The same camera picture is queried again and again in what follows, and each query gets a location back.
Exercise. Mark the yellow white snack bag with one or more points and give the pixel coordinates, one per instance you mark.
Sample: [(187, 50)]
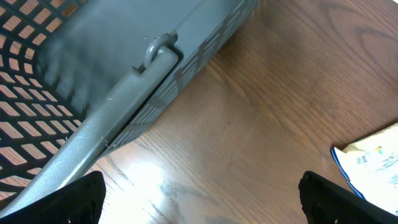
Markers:
[(370, 168)]

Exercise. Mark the dark grey plastic basket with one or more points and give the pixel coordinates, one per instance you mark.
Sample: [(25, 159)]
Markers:
[(80, 79)]

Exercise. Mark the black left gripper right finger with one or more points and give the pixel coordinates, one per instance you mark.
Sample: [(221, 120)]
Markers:
[(324, 202)]

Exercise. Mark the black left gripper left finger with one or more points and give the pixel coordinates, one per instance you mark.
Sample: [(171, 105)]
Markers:
[(79, 202)]

